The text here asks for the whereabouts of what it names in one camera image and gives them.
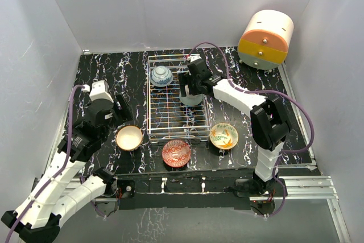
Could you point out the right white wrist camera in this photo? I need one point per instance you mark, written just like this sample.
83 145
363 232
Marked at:
193 58

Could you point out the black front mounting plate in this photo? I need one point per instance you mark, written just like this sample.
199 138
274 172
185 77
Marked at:
229 188

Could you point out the silver wire dish rack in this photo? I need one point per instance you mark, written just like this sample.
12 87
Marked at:
167 117

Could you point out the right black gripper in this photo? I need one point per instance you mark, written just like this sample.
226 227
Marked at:
185 79

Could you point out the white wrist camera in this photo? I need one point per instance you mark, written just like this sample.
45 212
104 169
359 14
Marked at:
193 58
100 97

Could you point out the blue white patterned bowl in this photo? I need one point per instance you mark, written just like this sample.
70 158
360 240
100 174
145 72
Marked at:
161 76

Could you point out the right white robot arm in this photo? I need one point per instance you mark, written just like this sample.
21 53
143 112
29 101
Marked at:
269 121

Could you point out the pastel round drawer cabinet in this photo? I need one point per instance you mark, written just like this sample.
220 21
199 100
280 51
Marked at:
265 42

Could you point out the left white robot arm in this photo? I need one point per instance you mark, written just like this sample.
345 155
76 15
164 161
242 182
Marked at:
40 217

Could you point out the red patterned bowl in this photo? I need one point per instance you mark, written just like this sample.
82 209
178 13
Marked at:
176 153

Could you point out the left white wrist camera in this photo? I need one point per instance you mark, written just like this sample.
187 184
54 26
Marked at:
100 97

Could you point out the white bowl brown rim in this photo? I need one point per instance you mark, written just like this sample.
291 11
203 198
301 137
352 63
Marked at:
129 138

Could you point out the cream bowl leaf pattern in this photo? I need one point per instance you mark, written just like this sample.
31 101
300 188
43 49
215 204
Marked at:
224 136

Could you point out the pale green bowl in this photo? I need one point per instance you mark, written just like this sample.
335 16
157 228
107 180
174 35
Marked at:
191 100

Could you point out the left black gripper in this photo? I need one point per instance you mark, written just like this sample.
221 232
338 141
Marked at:
125 114

